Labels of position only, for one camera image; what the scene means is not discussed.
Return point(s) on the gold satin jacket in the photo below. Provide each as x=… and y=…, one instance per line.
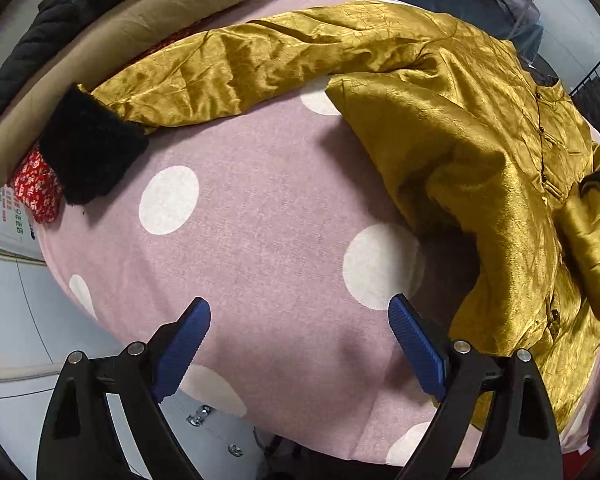
x=430, y=110

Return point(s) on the black coat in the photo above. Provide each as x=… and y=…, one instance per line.
x=30, y=50

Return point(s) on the tan cushion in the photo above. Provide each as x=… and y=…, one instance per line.
x=130, y=15

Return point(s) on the printed paper sheet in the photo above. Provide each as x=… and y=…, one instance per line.
x=10, y=220

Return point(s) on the pink polka dot blanket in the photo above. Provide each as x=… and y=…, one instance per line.
x=260, y=240

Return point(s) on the red floral cloth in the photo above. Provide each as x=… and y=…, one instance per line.
x=35, y=187

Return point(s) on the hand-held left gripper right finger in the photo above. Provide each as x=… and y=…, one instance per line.
x=416, y=345

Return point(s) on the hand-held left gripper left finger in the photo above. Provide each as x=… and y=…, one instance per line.
x=181, y=344

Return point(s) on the metal bracket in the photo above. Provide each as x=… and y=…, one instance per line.
x=199, y=415

